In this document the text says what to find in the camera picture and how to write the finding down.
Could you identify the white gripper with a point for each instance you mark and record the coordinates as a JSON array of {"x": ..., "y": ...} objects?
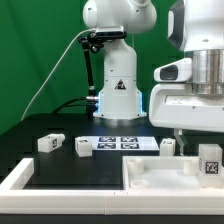
[{"x": 175, "y": 106}]

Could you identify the white square table top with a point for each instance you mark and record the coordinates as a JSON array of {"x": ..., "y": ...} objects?
[{"x": 155, "y": 172}]

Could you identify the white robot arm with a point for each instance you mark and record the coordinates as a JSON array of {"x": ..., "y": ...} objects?
[{"x": 195, "y": 27}]

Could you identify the white fiducial marker sheet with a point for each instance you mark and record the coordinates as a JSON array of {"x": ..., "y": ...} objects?
[{"x": 119, "y": 142}]

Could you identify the white U-shaped obstacle fence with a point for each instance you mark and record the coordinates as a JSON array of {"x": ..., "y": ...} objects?
[{"x": 15, "y": 199}]

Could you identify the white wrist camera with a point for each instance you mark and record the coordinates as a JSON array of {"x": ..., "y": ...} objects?
[{"x": 178, "y": 71}]

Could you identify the grey mounted camera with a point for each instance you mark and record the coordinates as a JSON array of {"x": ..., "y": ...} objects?
[{"x": 115, "y": 32}]

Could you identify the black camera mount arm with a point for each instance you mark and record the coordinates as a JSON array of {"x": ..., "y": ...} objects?
[{"x": 89, "y": 63}]

